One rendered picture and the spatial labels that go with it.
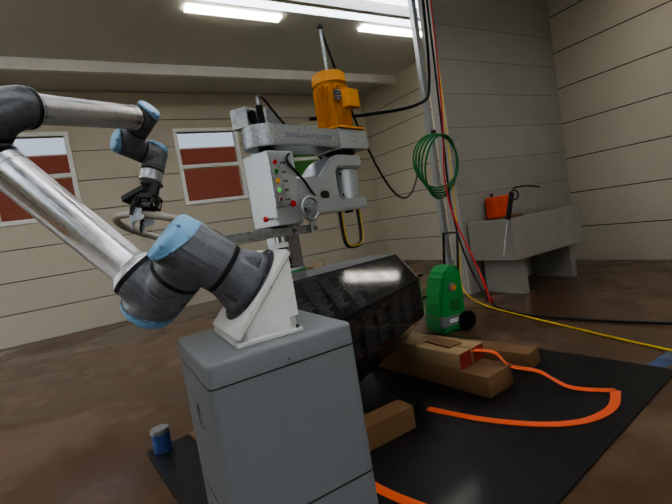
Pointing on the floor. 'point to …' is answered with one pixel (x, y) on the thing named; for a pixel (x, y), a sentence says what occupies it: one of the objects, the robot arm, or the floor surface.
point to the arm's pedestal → (280, 417)
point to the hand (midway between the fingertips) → (135, 228)
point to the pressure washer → (447, 297)
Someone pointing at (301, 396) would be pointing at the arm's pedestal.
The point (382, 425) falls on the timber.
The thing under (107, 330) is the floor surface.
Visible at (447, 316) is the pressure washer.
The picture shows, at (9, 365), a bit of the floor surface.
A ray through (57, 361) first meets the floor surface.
